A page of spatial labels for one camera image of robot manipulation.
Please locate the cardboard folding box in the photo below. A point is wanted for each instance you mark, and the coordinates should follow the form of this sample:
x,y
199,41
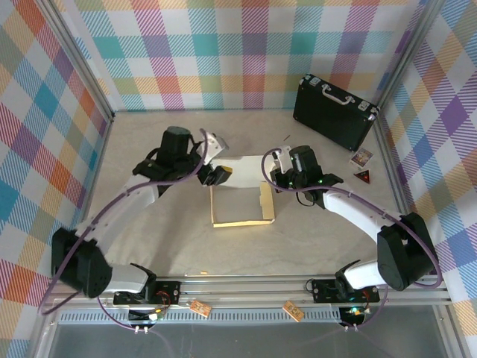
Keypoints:
x,y
242,171

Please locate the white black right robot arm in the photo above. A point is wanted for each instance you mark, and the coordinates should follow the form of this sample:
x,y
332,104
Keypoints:
x,y
357,212

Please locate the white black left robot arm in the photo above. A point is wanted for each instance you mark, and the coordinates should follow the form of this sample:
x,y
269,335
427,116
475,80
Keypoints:
x,y
112,223

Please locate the red black triangle piece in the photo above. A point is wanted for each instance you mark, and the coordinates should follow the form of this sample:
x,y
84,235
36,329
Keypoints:
x,y
363,178

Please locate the small picture card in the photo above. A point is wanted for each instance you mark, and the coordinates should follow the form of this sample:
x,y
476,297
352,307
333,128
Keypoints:
x,y
360,157

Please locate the wide aluminium extrusion beam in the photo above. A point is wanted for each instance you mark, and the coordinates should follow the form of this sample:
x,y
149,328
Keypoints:
x,y
242,289

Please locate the orange printed tag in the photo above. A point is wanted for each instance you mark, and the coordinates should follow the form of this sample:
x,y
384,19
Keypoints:
x,y
200,308
293,310

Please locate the small black controller board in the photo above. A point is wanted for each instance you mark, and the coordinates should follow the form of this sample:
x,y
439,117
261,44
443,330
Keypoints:
x,y
356,313
149,316

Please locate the grey metal tray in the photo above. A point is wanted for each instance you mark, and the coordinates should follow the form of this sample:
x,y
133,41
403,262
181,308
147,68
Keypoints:
x,y
261,343

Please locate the aluminium side rail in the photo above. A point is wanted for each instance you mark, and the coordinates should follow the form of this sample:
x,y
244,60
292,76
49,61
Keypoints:
x,y
97,160
398,186

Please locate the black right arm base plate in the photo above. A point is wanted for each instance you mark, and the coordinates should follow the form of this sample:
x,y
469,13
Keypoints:
x,y
324,291

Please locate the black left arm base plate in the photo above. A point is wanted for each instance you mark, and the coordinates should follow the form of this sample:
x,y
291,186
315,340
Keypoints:
x,y
167,289

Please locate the aluminium corner post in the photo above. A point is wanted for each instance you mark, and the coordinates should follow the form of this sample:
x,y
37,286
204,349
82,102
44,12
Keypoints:
x,y
79,56
408,56

